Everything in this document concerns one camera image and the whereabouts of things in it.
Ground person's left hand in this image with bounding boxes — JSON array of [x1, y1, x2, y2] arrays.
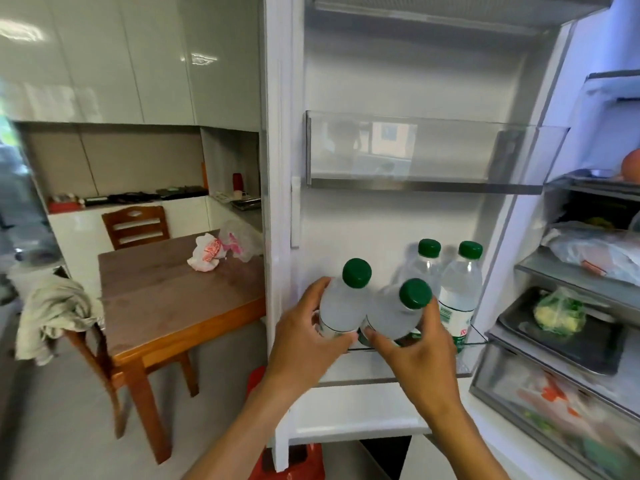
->
[[266, 277, 361, 396]]

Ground person's right hand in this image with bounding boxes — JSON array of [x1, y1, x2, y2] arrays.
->
[[360, 296, 466, 421]]

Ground frosted green-capped water bottle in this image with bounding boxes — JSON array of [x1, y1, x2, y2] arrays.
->
[[317, 258, 373, 341], [361, 278, 434, 346]]

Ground person's right forearm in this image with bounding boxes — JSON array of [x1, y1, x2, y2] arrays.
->
[[424, 395, 512, 480]]

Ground person's left forearm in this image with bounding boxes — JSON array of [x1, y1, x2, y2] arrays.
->
[[184, 377, 312, 480]]

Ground clear green-capped water bottle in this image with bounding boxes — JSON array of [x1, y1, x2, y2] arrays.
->
[[403, 238, 443, 298]]

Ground green-label green-capped water bottle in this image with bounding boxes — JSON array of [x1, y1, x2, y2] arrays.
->
[[436, 241, 484, 355]]

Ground clear door bin with bottles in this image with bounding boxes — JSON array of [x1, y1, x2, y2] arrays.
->
[[314, 320, 490, 387]]

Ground red plastic stool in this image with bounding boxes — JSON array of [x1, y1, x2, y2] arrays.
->
[[246, 366, 327, 480]]

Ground clear pink-printed plastic bag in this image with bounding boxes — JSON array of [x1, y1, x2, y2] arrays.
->
[[218, 219, 264, 264]]

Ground white red-printed plastic bag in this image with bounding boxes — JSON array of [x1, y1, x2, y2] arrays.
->
[[187, 233, 224, 272]]

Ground wooden dining table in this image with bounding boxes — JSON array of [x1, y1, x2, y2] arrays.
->
[[97, 230, 267, 466]]

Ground bag of green vegetable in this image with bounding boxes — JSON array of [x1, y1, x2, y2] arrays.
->
[[532, 289, 588, 338]]

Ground clear crisper drawer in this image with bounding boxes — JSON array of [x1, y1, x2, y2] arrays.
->
[[469, 339, 640, 480]]

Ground clear empty door bin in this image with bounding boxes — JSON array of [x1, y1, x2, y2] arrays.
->
[[305, 110, 572, 196]]

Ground glass refrigerator shelf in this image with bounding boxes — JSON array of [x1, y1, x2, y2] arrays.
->
[[514, 247, 640, 313], [544, 169, 640, 203]]

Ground black flat tray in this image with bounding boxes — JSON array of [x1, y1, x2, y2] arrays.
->
[[155, 185, 209, 200]]

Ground dark metal tray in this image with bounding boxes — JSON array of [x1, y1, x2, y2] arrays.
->
[[497, 287, 629, 376]]

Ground plastic bag of food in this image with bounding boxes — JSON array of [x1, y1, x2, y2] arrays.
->
[[541, 221, 640, 287]]

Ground wooden chair with slatted back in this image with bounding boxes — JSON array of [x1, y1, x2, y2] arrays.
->
[[101, 205, 171, 251]]

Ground wooden chair under cloth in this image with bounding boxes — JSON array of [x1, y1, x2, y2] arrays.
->
[[64, 315, 126, 440]]

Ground white refrigerator door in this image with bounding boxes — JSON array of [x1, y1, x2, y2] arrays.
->
[[262, 0, 575, 473]]

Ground black gas stove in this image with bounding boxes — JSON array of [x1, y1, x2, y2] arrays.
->
[[107, 192, 162, 204]]

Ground pale crumpled cloth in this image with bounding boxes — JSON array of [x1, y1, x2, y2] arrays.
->
[[8, 265, 105, 367]]

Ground orange fruit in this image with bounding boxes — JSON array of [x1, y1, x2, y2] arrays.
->
[[621, 148, 640, 183]]

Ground white refrigerator body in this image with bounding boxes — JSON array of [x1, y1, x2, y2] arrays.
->
[[469, 0, 640, 480]]

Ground grey-edged door bin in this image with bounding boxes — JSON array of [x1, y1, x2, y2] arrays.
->
[[304, 0, 615, 36]]

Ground glossy white wall cabinets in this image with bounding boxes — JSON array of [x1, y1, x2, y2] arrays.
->
[[0, 0, 263, 133]]

